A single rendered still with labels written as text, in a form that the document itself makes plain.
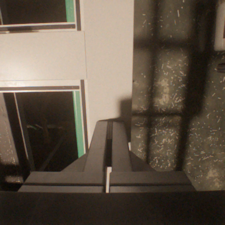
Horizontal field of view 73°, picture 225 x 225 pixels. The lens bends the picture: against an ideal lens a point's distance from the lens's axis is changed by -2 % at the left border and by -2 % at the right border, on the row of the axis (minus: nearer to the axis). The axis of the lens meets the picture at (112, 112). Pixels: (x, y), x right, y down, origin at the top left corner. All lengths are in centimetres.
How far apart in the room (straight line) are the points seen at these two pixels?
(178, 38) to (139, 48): 26
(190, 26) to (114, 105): 109
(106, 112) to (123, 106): 2
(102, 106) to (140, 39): 97
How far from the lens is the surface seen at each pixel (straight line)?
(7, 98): 63
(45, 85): 22
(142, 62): 110
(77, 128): 24
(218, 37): 119
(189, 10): 122
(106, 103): 15
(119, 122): 15
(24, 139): 68
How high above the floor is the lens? 108
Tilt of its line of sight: 73 degrees down
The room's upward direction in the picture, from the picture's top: 179 degrees counter-clockwise
